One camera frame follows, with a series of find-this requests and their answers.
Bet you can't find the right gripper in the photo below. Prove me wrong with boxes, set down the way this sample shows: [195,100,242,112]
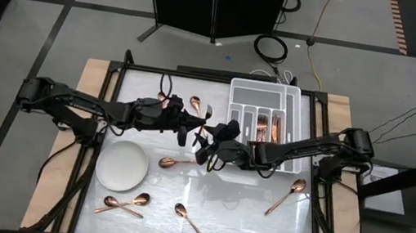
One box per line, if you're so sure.
[192,125,263,175]

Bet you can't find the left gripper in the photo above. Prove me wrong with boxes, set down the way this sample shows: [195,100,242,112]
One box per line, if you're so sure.
[128,89,209,150]

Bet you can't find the copper fork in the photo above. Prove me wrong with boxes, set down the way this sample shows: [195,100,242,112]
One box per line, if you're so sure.
[253,113,270,143]
[268,114,285,145]
[191,103,215,150]

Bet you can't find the white cutlery organizer tray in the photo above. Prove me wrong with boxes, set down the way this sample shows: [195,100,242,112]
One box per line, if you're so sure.
[217,75,315,176]

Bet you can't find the white bowl at left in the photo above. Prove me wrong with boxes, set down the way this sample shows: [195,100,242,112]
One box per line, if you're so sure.
[92,136,153,196]

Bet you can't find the wooden table board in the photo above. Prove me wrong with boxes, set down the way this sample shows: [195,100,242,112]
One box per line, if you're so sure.
[20,50,391,233]

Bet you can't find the black folding screen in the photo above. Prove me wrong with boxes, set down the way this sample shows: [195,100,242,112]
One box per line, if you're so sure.
[135,0,292,65]

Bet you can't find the white paper sheet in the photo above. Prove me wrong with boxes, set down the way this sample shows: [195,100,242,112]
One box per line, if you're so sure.
[358,163,413,216]

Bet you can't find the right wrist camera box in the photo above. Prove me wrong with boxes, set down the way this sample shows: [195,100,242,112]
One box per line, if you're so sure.
[212,116,243,141]

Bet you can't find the black table frame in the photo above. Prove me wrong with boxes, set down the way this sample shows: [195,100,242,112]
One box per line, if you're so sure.
[23,38,393,233]

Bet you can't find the black coiled floor cable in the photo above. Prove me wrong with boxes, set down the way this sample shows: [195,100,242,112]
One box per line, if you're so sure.
[250,31,292,65]

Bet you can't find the yellow hanging cable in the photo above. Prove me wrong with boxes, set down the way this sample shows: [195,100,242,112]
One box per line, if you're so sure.
[300,0,338,92]

